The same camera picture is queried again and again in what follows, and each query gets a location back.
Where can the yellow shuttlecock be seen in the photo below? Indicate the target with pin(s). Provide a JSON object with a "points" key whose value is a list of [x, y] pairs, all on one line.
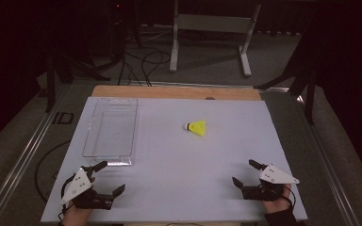
{"points": [[196, 127]]}

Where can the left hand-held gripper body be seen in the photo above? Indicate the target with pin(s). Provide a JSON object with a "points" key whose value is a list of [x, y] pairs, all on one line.
{"points": [[81, 188]]}

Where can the person's left hand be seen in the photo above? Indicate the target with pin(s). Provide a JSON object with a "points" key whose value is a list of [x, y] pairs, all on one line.
{"points": [[75, 215]]}

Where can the person's right hand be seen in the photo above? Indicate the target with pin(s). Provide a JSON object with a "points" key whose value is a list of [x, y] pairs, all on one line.
{"points": [[278, 204]]}

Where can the clear plastic tray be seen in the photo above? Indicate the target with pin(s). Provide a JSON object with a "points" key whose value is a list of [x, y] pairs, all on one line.
{"points": [[111, 130]]}

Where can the white metal stand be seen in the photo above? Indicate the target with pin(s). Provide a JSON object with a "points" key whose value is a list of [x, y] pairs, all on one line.
{"points": [[212, 34]]}

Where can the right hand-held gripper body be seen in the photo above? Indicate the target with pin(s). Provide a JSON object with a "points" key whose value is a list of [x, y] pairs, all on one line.
{"points": [[271, 185]]}

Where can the black tripod stand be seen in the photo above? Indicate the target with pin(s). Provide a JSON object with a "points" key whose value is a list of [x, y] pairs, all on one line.
{"points": [[298, 72], [72, 59]]}

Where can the white board table cover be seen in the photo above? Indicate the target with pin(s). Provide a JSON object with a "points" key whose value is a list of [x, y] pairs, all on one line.
{"points": [[176, 175]]}

